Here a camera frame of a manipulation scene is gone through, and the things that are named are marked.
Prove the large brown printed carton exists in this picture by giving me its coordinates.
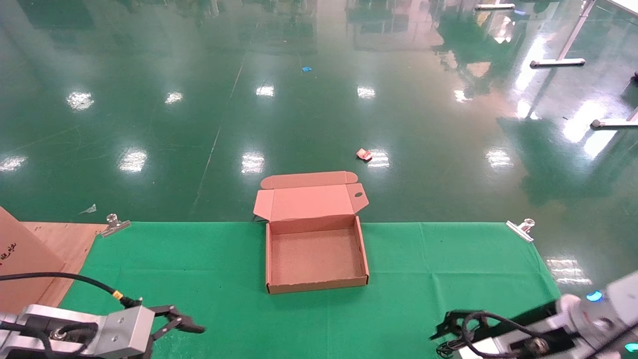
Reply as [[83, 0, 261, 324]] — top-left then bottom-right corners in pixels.
[[0, 207, 66, 315]]

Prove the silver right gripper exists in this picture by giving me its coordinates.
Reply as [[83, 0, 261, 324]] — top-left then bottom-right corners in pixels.
[[430, 309, 575, 359]]

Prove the green table cloth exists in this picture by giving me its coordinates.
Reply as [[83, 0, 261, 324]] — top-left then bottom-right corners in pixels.
[[60, 222, 562, 359]]

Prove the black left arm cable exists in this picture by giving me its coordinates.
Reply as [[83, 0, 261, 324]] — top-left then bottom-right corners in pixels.
[[0, 272, 143, 308]]

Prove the silver binder clip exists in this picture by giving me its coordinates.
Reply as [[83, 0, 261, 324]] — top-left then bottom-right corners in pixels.
[[101, 213, 131, 238], [506, 218, 535, 243]]

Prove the open brown cardboard box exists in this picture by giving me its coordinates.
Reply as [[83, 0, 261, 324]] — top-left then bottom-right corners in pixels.
[[253, 171, 370, 295]]

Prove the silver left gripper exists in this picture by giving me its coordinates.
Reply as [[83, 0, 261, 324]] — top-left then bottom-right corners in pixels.
[[96, 305, 206, 359]]

